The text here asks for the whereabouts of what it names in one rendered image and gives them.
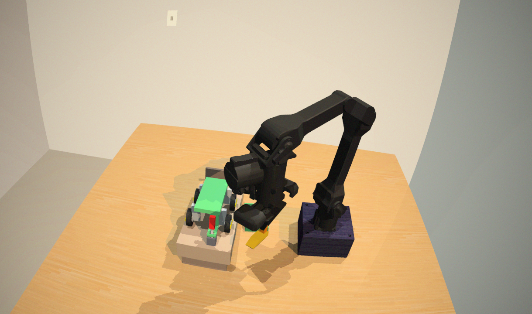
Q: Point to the red-headed pin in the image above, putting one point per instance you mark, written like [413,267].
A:
[212,223]

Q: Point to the green trolley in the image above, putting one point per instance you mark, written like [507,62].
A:
[209,198]

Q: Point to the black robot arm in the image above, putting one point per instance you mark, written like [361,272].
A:
[283,133]

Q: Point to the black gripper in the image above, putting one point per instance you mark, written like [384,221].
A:
[269,203]

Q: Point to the yellow wheel chock with orange handle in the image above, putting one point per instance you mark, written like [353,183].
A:
[257,238]

